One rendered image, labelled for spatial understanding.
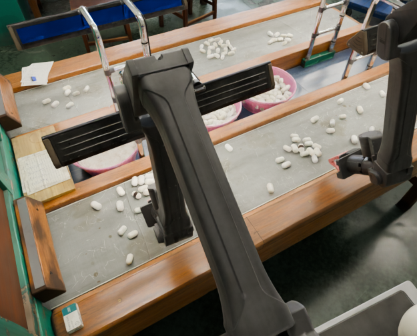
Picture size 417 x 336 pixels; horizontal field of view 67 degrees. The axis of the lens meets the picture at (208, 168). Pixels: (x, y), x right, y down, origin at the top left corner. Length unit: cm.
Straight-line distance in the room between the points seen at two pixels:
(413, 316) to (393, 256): 165
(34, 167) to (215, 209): 95
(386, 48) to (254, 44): 113
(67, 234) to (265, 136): 77
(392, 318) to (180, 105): 51
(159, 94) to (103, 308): 66
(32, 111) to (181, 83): 118
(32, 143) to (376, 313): 115
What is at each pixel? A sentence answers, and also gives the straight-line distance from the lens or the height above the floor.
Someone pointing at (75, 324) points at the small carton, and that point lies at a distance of 91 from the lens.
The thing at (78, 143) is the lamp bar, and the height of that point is 108.
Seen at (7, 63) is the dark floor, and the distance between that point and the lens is 342.
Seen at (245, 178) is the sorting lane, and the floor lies 74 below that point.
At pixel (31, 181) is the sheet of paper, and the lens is 118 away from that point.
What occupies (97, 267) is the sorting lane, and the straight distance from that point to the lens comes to 99.
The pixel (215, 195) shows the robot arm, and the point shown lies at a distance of 33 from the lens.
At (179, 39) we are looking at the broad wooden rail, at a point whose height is 76.
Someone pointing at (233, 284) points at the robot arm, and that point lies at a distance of 33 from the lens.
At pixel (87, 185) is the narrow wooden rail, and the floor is 76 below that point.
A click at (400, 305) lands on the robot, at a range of 69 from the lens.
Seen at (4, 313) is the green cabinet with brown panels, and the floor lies 97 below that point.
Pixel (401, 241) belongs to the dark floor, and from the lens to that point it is 209.
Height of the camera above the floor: 162
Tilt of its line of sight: 52 degrees down
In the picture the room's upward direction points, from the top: straight up
